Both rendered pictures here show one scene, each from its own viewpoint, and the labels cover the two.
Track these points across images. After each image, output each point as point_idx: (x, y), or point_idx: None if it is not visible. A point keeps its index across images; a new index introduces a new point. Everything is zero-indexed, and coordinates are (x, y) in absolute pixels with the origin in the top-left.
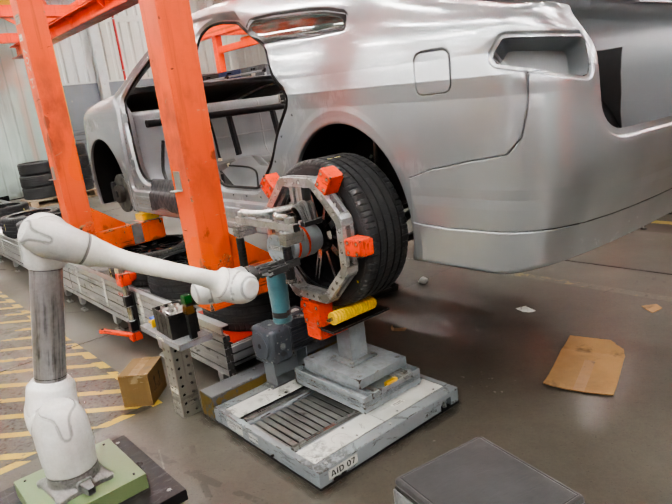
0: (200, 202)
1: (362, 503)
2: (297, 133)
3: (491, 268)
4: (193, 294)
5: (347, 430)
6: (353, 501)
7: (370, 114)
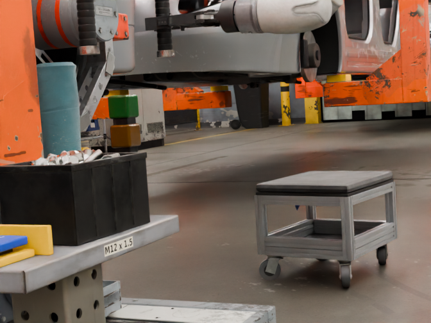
0: None
1: (277, 316)
2: None
3: (126, 66)
4: (329, 6)
5: (163, 314)
6: (278, 319)
7: None
